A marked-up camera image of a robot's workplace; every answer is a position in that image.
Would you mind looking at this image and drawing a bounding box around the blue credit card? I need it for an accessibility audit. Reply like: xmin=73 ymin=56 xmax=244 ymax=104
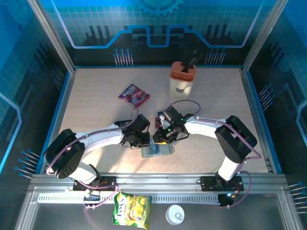
xmin=148 ymin=143 xmax=161 ymax=154

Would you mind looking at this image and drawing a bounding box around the green leather card holder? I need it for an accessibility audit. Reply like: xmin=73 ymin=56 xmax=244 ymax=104
xmin=141 ymin=142 xmax=174 ymax=158

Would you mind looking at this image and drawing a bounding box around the cream knife block orange top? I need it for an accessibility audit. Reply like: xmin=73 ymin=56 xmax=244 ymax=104
xmin=168 ymin=61 xmax=198 ymax=99

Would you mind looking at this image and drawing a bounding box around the purple candy packet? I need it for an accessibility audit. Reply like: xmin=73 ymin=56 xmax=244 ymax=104
xmin=118 ymin=83 xmax=151 ymax=109

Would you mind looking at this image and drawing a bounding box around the yellow green chips bag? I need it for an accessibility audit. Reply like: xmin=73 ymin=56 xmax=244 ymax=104
xmin=112 ymin=191 xmax=153 ymax=230

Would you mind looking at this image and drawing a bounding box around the silver tin can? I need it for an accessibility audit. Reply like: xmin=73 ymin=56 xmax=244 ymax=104
xmin=165 ymin=204 xmax=185 ymax=226

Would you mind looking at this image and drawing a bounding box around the black controller box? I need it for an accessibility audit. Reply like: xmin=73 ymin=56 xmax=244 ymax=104
xmin=217 ymin=191 xmax=238 ymax=208

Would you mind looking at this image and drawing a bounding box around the grey metal shelf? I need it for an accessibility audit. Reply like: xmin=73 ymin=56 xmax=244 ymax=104
xmin=14 ymin=186 xmax=304 ymax=230

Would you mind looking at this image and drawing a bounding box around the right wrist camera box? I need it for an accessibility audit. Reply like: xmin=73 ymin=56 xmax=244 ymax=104
xmin=159 ymin=114 xmax=170 ymax=130

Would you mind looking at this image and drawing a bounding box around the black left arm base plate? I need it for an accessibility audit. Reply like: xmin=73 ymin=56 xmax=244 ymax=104
xmin=72 ymin=176 xmax=118 ymax=192

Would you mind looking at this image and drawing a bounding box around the black handled knife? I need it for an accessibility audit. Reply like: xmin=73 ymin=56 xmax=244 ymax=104
xmin=182 ymin=54 xmax=203 ymax=73
xmin=183 ymin=49 xmax=199 ymax=68

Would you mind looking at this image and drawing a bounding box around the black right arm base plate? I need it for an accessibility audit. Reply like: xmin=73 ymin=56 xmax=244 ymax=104
xmin=200 ymin=176 xmax=244 ymax=192

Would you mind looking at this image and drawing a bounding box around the aluminium table side rail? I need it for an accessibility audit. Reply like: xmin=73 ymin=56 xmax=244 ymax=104
xmin=35 ymin=68 xmax=77 ymax=173
xmin=239 ymin=68 xmax=283 ymax=174

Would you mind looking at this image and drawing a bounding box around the slotted grey cable duct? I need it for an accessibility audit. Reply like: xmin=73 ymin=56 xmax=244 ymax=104
xmin=37 ymin=193 xmax=222 ymax=205

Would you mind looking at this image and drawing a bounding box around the aluminium frame post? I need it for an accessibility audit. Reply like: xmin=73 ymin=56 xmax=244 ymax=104
xmin=26 ymin=0 xmax=77 ymax=75
xmin=240 ymin=0 xmax=289 ymax=74

